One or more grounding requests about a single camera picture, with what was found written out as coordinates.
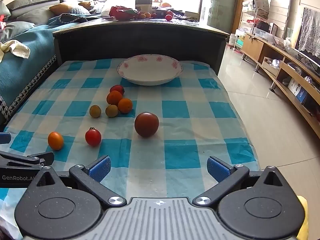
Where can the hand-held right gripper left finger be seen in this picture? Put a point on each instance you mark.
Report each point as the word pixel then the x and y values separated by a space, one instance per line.
pixel 100 168

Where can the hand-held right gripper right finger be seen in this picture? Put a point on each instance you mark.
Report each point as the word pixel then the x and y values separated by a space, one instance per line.
pixel 217 170

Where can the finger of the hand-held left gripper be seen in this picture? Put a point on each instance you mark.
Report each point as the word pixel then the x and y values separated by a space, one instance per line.
pixel 5 138
pixel 46 157

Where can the small orange kumquat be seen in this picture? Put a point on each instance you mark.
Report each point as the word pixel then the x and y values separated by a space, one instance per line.
pixel 55 141

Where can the red cherry tomato with stem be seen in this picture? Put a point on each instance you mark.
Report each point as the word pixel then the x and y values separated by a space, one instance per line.
pixel 93 137

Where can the yellowish green round fruit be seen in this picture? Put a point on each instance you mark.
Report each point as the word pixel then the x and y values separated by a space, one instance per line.
pixel 111 111
pixel 95 111

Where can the large dark red tomato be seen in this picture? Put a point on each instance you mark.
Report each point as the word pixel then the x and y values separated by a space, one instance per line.
pixel 146 124

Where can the orange mandarin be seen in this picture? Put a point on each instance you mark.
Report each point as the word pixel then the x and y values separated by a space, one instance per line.
pixel 114 97
pixel 125 105

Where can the small red fruit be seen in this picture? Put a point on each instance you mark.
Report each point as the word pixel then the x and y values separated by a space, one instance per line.
pixel 117 88

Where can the white bowl with pink flowers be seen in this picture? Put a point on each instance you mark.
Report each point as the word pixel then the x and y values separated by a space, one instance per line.
pixel 150 72

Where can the teal blanket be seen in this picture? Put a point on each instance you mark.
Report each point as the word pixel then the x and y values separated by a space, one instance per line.
pixel 25 75

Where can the blue white checkered cloth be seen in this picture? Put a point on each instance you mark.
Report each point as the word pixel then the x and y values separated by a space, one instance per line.
pixel 175 110

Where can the cream cloth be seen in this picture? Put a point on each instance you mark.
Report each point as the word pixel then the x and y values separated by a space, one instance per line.
pixel 15 48

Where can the yellow cloth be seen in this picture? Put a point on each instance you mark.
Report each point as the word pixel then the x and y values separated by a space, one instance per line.
pixel 303 215

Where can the blue box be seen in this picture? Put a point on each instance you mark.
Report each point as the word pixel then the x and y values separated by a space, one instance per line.
pixel 301 94

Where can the grey green cushion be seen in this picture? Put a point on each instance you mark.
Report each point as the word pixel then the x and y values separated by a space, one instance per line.
pixel 3 8

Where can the white plastic drawer unit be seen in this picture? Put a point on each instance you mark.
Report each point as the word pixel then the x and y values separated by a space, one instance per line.
pixel 236 41

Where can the wooden tv stand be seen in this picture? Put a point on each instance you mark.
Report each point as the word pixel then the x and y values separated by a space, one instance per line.
pixel 255 43

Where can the dark coffee table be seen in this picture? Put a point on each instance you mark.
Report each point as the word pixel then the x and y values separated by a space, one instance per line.
pixel 140 40

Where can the grey sofa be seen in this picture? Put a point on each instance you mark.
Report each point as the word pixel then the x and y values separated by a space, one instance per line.
pixel 32 3

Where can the yellow cushion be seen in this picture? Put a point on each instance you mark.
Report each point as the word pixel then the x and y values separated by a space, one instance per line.
pixel 60 8

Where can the television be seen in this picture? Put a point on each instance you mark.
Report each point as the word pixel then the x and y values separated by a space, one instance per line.
pixel 300 51

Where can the dark patterned pillow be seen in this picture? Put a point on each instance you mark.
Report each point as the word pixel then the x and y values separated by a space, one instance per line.
pixel 77 10

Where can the orange brown pillow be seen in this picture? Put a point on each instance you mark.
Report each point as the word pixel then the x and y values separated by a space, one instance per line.
pixel 86 4

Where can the white flat box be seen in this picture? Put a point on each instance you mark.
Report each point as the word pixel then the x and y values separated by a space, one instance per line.
pixel 191 15

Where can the red plastic bag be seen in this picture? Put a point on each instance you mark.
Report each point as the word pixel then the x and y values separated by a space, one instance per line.
pixel 122 12

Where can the orange red fruit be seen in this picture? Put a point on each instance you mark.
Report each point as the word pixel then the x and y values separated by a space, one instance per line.
pixel 170 12

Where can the white lace cover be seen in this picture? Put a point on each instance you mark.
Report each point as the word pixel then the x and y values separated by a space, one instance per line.
pixel 310 30

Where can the grey cardboard box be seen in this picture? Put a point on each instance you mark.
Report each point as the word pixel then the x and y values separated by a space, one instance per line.
pixel 143 2

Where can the desk calendar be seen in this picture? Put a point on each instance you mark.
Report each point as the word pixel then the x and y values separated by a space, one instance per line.
pixel 260 1

